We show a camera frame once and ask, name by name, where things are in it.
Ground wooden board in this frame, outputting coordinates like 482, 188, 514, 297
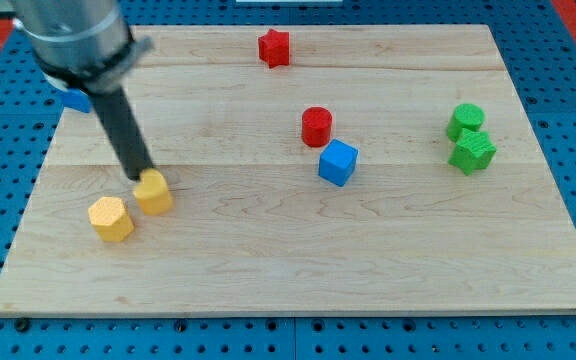
0, 25, 576, 319

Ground blue triangle block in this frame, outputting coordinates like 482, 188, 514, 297
59, 88, 92, 113

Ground blue cube block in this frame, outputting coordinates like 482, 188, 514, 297
318, 139, 359, 187

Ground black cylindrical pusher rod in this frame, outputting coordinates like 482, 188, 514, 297
89, 87, 154, 181

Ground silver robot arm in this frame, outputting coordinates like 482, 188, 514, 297
11, 0, 153, 94

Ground green star block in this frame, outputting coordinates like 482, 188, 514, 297
448, 128, 497, 176

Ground red cylinder block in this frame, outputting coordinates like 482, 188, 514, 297
301, 106, 333, 147

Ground yellow hexagon block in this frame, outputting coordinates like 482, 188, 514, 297
88, 196, 135, 242

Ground red star block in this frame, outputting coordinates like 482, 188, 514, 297
258, 29, 290, 68

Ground yellow heart block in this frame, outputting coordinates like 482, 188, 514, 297
132, 168, 174, 215

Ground green cylinder block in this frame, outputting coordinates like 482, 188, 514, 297
446, 103, 485, 142

